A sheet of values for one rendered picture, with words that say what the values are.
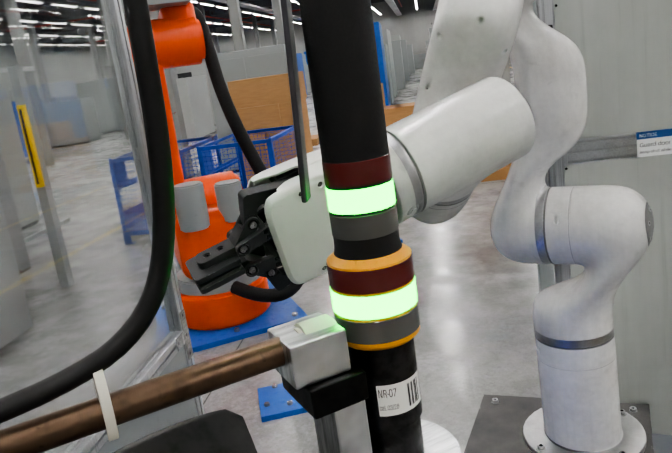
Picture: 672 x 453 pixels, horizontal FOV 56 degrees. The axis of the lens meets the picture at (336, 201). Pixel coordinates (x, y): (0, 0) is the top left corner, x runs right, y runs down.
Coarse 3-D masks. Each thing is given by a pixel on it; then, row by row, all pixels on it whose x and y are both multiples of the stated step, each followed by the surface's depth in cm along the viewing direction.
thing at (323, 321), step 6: (312, 318) 31; (318, 318) 31; (324, 318) 31; (330, 318) 31; (300, 324) 31; (306, 324) 31; (312, 324) 31; (318, 324) 31; (324, 324) 31; (330, 324) 31; (300, 330) 31; (306, 330) 30; (312, 330) 30
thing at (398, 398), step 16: (352, 352) 32; (368, 352) 32; (384, 352) 31; (400, 352) 32; (368, 368) 32; (384, 368) 32; (400, 368) 32; (416, 368) 33; (368, 384) 32; (384, 384) 32; (400, 384) 32; (416, 384) 33; (368, 400) 32; (384, 400) 32; (400, 400) 32; (416, 400) 33; (368, 416) 33; (384, 416) 32; (400, 416) 32; (416, 416) 33; (384, 432) 33; (400, 432) 33; (416, 432) 33; (384, 448) 33; (400, 448) 33; (416, 448) 33
